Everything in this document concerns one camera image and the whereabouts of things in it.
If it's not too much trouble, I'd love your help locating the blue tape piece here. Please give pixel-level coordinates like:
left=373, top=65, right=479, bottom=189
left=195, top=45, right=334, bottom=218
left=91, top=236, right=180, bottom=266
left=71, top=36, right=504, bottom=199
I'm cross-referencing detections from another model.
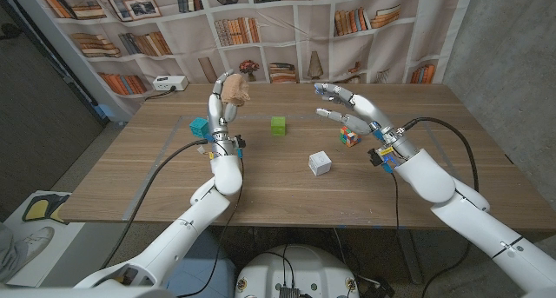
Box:
left=91, top=103, right=115, bottom=120

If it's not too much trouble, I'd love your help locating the tan adhesive wrap roll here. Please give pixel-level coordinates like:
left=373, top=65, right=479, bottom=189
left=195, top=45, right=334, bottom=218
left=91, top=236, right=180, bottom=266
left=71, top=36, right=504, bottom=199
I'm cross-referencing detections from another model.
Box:
left=220, top=74, right=252, bottom=108

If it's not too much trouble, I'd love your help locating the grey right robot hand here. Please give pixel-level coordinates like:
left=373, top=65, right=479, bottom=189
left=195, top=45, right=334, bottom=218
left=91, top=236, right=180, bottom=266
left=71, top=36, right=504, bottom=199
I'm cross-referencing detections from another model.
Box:
left=313, top=83, right=394, bottom=138

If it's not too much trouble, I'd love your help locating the teal cube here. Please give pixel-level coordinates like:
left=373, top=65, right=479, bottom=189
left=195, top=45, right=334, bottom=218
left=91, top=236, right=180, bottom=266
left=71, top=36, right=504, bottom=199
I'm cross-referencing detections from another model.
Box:
left=189, top=116, right=210, bottom=139

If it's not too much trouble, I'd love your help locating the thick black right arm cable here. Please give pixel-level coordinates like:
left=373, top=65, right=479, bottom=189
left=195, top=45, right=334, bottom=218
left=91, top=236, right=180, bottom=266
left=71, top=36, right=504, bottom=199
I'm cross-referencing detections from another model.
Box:
left=399, top=116, right=480, bottom=298

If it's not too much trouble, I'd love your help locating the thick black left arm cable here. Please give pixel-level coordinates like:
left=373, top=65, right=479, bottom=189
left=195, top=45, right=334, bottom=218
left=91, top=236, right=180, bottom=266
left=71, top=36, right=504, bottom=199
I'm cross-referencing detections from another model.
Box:
left=99, top=138, right=212, bottom=271

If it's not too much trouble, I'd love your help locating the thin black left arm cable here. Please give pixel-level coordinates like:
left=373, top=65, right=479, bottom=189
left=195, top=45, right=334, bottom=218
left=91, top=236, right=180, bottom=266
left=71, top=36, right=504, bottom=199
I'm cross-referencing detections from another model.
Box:
left=175, top=156, right=245, bottom=298

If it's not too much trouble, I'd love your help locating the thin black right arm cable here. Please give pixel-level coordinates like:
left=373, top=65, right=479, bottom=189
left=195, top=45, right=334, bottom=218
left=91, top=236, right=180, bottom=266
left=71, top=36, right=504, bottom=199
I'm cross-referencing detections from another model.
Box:
left=390, top=171, right=400, bottom=230

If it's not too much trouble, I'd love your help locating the green cube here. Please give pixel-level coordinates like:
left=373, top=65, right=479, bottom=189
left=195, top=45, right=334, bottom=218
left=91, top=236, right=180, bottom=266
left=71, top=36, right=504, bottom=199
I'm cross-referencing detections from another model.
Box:
left=270, top=116, right=288, bottom=137

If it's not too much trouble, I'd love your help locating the yellow black floor sign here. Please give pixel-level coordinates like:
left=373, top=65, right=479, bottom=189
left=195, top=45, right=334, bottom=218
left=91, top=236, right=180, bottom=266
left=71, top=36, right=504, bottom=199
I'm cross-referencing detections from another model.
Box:
left=21, top=192, right=73, bottom=224

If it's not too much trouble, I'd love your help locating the printed bookshelf backdrop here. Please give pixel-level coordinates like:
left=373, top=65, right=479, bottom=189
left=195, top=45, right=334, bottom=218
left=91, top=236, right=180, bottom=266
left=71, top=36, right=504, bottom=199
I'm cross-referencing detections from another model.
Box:
left=32, top=0, right=477, bottom=116

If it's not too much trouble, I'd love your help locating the multicolour Rubik's cube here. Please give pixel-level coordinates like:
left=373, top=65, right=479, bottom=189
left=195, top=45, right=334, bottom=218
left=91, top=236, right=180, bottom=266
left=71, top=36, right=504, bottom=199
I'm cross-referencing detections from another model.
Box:
left=339, top=125, right=362, bottom=148

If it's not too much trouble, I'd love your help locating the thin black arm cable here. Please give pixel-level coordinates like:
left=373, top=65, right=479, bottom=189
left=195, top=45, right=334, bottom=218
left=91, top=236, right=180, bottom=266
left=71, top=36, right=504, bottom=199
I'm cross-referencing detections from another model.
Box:
left=175, top=156, right=245, bottom=298
left=390, top=171, right=400, bottom=230

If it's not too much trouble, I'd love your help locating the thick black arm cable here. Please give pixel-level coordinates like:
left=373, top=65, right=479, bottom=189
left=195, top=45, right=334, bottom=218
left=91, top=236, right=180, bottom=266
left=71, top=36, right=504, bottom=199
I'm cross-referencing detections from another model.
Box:
left=399, top=116, right=480, bottom=298
left=99, top=138, right=212, bottom=271

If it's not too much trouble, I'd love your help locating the white sneaker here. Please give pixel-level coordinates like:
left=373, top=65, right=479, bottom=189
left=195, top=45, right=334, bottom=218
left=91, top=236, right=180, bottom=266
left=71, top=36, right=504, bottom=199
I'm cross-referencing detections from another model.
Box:
left=12, top=226, right=56, bottom=264

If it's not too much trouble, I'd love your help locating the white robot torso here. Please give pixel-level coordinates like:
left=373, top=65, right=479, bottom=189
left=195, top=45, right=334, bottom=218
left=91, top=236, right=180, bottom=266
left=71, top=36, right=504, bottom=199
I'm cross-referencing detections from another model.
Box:
left=234, top=244, right=360, bottom=298

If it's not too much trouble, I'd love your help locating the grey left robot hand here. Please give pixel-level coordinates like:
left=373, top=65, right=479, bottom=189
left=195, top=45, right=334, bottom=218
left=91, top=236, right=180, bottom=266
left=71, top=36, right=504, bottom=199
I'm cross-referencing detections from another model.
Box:
left=207, top=69, right=239, bottom=142

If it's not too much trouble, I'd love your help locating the grey table leg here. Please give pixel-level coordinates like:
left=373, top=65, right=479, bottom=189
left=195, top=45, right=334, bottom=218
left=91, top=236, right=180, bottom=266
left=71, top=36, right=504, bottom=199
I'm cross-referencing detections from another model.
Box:
left=394, top=228, right=425, bottom=286

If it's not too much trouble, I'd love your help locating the white power strip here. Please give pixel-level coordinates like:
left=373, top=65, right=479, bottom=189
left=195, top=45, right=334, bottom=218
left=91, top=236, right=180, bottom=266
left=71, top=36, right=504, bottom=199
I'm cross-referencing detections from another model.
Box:
left=152, top=75, right=189, bottom=92

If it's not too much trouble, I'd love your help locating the black power strip cable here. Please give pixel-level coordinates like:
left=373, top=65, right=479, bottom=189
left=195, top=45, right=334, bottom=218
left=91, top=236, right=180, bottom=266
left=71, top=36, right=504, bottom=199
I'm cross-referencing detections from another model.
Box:
left=144, top=87, right=177, bottom=102

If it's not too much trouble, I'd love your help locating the white cube block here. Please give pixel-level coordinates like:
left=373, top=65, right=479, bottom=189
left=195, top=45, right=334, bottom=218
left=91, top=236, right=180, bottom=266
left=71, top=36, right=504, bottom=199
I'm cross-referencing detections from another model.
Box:
left=308, top=150, right=333, bottom=177

